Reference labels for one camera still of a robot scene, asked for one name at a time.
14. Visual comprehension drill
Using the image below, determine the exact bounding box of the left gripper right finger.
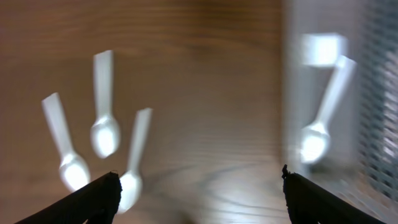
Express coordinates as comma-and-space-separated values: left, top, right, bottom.
282, 165, 384, 224

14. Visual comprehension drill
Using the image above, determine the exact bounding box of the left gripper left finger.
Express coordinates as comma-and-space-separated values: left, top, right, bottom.
17, 172, 122, 224

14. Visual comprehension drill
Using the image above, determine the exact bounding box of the white spoon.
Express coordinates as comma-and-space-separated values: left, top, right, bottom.
42, 92, 91, 192
90, 50, 121, 159
117, 108, 152, 214
300, 55, 356, 164

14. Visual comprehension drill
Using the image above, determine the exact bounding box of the clear plastic basket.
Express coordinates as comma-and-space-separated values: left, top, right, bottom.
282, 0, 397, 223

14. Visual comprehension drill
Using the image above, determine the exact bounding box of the white label in clear basket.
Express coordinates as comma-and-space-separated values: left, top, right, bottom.
302, 33, 348, 68

